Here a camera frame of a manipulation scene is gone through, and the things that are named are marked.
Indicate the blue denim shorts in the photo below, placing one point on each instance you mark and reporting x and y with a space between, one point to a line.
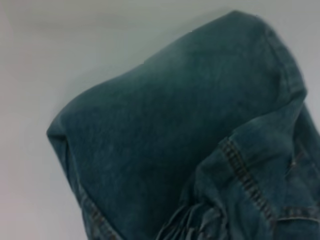
187 137

